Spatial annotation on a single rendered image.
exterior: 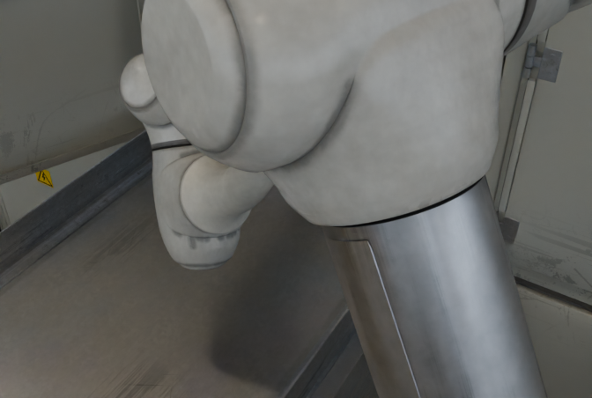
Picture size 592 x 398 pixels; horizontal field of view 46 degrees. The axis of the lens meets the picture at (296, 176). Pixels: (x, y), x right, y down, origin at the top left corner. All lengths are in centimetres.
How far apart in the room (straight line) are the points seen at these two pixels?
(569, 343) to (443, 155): 98
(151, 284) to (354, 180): 84
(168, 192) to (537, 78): 53
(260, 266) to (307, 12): 89
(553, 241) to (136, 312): 66
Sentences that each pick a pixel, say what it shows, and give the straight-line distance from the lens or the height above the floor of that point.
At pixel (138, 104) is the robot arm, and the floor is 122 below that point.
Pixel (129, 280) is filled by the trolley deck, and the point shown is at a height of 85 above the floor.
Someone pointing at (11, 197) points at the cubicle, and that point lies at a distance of 217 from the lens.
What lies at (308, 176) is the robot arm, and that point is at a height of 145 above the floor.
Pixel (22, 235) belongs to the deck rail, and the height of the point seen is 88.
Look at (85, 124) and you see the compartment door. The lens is 149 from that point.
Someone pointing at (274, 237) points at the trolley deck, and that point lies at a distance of 123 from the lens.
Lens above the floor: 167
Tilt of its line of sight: 37 degrees down
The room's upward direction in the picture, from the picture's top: straight up
